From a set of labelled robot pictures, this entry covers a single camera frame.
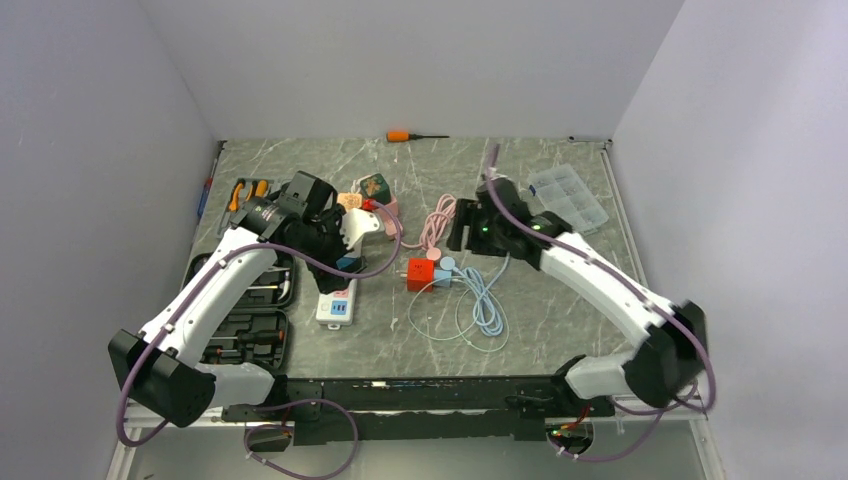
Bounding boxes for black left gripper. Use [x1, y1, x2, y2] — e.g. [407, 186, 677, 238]
[290, 204, 368, 293]

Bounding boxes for pink power cable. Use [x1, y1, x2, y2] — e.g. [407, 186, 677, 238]
[400, 193, 462, 263]

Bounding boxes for light blue cube adapter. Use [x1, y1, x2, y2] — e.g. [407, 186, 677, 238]
[432, 268, 452, 288]

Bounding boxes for dark green cube adapter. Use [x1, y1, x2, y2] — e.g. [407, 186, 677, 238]
[359, 173, 392, 205]

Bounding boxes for pink power strip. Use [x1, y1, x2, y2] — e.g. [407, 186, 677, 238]
[361, 194, 403, 239]

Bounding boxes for red cube socket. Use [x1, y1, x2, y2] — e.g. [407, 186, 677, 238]
[405, 258, 435, 293]

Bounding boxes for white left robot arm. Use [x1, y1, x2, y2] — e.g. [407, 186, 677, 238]
[108, 171, 384, 427]

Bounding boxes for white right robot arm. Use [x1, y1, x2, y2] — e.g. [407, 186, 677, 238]
[447, 177, 707, 415]

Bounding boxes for orange wooden cube adapter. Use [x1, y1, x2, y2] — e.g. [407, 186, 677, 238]
[337, 192, 364, 211]

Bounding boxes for clear plastic screw organizer box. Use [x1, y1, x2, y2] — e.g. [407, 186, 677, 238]
[528, 164, 609, 233]

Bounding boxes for white long power strip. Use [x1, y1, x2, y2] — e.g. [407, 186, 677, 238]
[315, 279, 358, 331]

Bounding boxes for black open tool case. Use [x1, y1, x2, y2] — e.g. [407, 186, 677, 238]
[200, 254, 297, 370]

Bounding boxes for orange handled pliers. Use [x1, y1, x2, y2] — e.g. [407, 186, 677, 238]
[226, 178, 270, 213]

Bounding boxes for orange handled screwdriver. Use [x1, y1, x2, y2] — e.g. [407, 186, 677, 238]
[385, 131, 449, 143]

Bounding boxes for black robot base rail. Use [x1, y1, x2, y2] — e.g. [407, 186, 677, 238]
[222, 375, 614, 446]

